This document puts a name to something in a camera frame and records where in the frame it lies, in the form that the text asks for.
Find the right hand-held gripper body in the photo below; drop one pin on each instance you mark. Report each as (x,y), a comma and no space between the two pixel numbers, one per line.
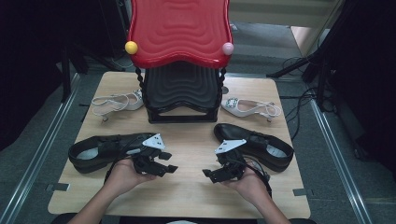
(230,145)

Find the black metal stand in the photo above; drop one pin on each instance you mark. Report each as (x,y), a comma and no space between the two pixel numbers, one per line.
(67,71)
(311,59)

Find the white slingback heel shoe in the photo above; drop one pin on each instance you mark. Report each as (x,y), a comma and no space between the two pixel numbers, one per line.
(134,104)
(236,109)

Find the person's right hand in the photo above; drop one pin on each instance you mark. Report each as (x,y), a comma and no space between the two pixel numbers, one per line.
(253,185)

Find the red and black shoe rack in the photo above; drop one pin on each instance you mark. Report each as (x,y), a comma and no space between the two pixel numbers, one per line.
(179,28)

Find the round grey sticker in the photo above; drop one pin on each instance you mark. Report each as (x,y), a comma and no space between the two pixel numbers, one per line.
(225,90)

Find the metal floor rail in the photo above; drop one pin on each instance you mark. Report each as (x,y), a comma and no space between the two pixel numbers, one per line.
(40,149)
(339,161)

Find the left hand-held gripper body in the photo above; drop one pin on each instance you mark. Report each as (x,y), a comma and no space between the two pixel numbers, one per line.
(154,143)

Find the person's left hand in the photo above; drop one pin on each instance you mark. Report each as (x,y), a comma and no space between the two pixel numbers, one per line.
(123,175)

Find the black curtain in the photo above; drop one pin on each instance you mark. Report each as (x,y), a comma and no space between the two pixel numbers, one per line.
(28,46)
(370,62)

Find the yellow ball knob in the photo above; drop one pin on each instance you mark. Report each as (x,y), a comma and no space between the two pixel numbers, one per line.
(131,47)

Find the pink ball knob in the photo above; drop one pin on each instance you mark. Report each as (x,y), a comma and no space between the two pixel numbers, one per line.
(228,48)

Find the black leather shoe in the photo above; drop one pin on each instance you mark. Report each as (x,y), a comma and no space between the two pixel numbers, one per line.
(239,132)
(93,149)

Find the person's dark clothing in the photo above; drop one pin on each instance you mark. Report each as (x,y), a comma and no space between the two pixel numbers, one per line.
(140,221)

